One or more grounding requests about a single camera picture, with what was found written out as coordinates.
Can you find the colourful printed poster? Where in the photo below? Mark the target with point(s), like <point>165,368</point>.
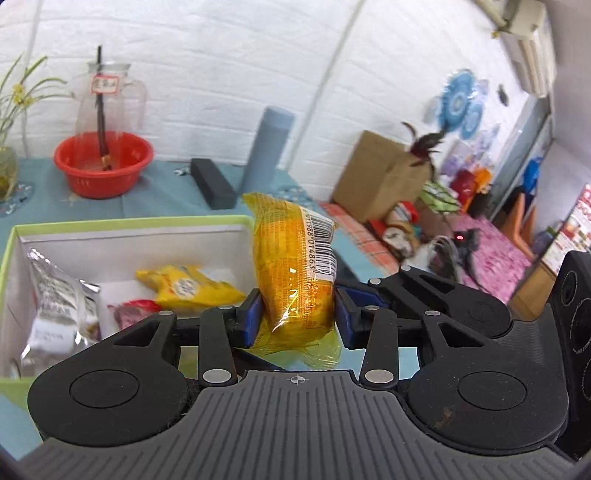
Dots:
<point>570,230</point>

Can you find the red plastic basin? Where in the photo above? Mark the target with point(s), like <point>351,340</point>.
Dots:
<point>104,164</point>

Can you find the clear glass pitcher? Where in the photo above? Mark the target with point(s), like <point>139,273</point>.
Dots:
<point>117,101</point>

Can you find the red plaid cloth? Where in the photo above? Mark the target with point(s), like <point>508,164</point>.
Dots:
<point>364,235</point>

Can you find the grey-blue cylindrical bottle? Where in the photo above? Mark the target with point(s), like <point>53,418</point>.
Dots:
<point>268,147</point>

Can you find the red snack packet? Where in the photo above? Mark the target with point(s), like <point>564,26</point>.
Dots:
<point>134,314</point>

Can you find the pink floral blanket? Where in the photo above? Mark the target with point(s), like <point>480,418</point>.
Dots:
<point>496,258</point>

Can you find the glass vase with green plant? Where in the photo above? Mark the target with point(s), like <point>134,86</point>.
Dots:
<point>7,166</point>

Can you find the blue paper wall decoration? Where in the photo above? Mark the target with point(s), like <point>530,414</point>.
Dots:
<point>459,99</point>

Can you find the green-rimmed white box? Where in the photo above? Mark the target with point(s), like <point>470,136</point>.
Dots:
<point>138,244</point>

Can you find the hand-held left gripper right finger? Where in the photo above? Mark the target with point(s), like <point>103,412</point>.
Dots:
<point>344,318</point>

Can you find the silver snack packet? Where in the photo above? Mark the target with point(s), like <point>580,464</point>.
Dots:
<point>60,304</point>

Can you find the black rectangular case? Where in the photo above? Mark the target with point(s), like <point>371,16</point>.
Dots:
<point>213,183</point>

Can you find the white wall pipe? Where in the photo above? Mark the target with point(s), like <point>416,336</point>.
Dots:
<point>323,78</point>

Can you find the dark stirring stick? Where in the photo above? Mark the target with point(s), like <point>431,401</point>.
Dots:
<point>99,115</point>

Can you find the dark red leafy plant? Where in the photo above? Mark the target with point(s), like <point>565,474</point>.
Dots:
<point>427,145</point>

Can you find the green striped cloth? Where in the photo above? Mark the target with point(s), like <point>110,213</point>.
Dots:
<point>438,194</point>

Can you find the black device with red light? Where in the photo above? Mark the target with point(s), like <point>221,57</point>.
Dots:
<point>466,239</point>

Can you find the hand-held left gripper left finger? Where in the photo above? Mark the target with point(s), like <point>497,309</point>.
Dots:
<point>251,319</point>

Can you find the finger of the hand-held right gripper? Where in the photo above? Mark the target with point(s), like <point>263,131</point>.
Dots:
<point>418,282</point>

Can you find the plush toy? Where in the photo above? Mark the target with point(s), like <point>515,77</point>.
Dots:
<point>398,240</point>

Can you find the orange-yellow snack packet with barcode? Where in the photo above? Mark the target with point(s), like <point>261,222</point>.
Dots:
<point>292,272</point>

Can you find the brown cardboard box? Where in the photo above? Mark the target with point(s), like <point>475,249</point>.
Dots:
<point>374,180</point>

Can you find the yellow snack packet blue label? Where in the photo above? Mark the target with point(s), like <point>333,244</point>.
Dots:
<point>189,290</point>

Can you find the white air conditioner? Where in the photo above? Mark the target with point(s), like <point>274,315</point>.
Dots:
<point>531,60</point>

